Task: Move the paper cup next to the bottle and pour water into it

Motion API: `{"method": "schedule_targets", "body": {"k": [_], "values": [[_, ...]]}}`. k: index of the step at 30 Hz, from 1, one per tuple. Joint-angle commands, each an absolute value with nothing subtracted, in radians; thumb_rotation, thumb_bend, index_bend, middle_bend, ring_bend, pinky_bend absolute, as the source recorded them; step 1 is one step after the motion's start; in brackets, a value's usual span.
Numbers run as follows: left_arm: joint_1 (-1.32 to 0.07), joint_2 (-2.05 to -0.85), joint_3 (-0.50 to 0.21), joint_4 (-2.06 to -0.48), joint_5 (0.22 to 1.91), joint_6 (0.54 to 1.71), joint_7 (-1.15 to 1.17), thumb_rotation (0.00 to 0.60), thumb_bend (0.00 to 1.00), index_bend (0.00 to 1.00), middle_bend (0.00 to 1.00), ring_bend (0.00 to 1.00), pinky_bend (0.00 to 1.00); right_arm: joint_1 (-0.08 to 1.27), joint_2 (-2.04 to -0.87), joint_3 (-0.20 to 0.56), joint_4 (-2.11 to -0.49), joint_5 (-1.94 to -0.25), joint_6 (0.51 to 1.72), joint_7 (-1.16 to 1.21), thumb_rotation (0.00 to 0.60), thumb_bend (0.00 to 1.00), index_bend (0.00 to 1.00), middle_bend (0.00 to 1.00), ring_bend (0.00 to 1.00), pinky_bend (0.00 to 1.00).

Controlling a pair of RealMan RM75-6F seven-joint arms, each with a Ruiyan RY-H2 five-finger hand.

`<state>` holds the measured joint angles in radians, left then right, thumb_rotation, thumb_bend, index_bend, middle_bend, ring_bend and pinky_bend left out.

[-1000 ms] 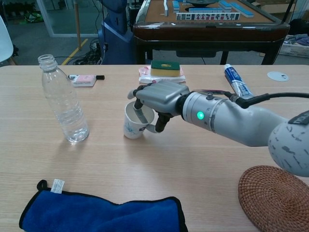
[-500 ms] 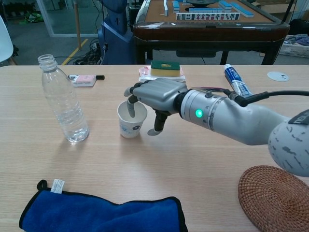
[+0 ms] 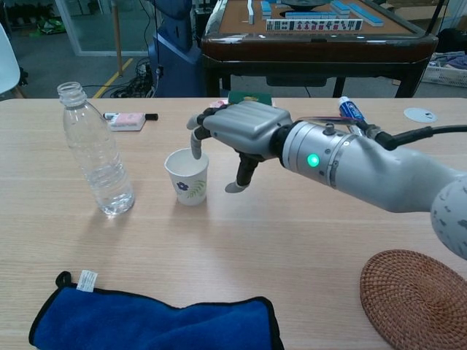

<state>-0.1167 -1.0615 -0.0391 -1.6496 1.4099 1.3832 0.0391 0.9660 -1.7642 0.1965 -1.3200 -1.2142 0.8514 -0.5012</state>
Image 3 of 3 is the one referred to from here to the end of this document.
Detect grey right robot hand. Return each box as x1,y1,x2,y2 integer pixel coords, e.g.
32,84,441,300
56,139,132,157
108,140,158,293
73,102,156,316
186,101,293,193

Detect flower print paper cup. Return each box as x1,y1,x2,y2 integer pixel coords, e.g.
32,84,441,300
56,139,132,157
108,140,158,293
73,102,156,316
163,148,210,207

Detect clear plastic water bottle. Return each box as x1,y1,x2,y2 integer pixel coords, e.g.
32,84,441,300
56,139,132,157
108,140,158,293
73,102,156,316
57,81,136,219

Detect green yellow sponge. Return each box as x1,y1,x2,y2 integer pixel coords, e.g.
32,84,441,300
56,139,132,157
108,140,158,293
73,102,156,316
228,90,273,106

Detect blue chair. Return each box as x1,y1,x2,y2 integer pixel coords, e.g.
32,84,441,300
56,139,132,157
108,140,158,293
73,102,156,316
147,0,205,98

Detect black marker pen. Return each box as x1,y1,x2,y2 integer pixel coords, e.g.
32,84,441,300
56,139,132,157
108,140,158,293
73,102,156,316
102,112,159,122

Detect dark wood mahjong table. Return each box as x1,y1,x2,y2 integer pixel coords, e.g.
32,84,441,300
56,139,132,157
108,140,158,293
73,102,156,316
200,0,439,98

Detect blue white toothpaste tube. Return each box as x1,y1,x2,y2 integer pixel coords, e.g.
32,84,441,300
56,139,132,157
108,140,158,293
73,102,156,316
338,96,367,136

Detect face-up mahjong tile row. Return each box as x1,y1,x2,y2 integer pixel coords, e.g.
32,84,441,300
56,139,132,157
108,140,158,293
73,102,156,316
266,18,364,32

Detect pink eraser block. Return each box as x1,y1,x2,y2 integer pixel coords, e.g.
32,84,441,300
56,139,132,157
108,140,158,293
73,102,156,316
109,112,147,132

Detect wooden pole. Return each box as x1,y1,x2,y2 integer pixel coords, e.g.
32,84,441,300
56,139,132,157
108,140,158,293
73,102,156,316
112,0,123,77

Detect white plastic basket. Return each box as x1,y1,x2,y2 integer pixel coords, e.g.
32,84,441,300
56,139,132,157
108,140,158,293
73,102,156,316
420,61,467,88

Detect clothes pile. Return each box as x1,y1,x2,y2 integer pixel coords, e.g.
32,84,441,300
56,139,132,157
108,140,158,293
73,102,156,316
432,52,467,70

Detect black bag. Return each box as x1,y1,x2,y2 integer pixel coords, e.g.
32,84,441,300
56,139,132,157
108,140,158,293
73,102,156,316
436,28,467,54

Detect green bag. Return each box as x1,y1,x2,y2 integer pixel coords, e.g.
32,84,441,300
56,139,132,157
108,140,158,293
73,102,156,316
31,17,66,37

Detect blue microfiber cloth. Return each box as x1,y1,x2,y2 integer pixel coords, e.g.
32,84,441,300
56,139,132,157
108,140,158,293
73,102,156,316
28,271,285,350

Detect round woven rattan coaster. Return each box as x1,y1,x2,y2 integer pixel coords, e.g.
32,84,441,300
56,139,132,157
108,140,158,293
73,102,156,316
359,249,467,350

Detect white chair wooden legs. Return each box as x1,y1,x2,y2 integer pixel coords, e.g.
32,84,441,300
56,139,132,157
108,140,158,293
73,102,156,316
0,22,27,99

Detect black floor cable tangle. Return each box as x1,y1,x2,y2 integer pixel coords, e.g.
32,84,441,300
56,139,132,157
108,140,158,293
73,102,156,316
82,56,158,98

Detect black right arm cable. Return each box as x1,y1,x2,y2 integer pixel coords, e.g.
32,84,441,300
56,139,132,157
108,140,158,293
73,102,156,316
359,120,467,150

